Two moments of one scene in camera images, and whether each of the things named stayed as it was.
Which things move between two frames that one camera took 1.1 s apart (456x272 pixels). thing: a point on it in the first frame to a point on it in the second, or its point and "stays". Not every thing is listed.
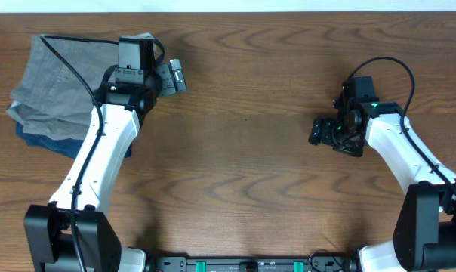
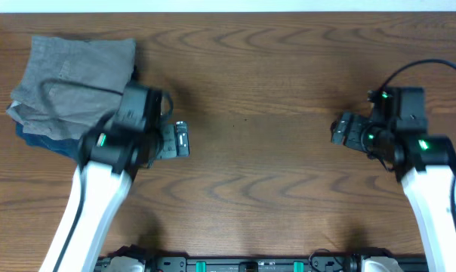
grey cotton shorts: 51,99 stays
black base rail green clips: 319,263 stays
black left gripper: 161,81 to 169,140
